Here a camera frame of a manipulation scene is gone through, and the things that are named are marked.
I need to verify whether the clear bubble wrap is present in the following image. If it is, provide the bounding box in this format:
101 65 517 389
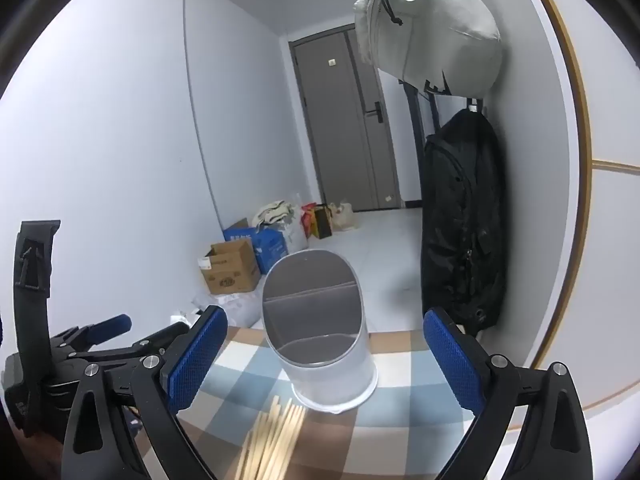
169 310 203 331

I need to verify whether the cream cloth bag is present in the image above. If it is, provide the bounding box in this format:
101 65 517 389
250 201 301 228

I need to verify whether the checkered tablecloth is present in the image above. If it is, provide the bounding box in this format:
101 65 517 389
127 325 506 480

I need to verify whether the red bag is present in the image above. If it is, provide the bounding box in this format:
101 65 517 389
300 202 318 238

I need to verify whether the brown cardboard box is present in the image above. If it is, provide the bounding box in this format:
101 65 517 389
201 238 262 295

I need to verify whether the group of wooden chopsticks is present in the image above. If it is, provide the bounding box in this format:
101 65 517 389
235 395 307 480

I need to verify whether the grey plastic wrap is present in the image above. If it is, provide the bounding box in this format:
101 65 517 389
192 287 266 331

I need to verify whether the black backpack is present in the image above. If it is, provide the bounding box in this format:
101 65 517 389
420 108 506 336

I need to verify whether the blue cardboard box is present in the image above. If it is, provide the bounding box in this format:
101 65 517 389
222 227 290 276

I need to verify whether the light grey backpack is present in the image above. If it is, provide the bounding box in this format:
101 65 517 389
353 0 502 98

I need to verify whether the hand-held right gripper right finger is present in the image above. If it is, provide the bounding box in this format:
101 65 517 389
423 308 594 480

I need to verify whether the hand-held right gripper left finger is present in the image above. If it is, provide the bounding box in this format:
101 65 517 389
60 305 229 480

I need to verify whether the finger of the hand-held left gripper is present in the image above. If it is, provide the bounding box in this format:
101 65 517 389
52 314 132 354
75 321 190 366

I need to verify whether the grey door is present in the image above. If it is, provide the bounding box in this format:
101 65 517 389
289 25 403 211

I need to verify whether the white plastic utensil holder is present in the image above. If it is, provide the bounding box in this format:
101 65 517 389
261 248 379 415

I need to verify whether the black and yellow bag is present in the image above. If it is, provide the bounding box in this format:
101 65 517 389
311 205 333 240

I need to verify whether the wooden trim strip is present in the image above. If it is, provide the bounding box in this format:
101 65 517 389
517 0 640 368

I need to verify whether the beige bag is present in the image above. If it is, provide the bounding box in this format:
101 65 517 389
327 201 357 232

